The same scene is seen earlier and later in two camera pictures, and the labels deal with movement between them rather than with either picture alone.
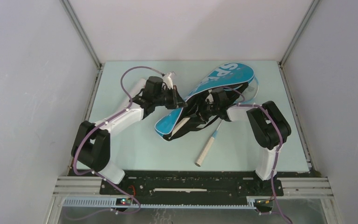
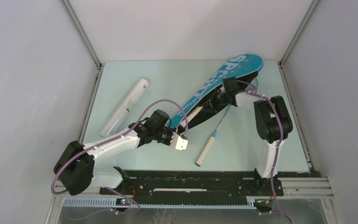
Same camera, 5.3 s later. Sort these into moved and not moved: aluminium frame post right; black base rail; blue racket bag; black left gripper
Moved: black left gripper; blue racket bag
Not moved: aluminium frame post right; black base rail
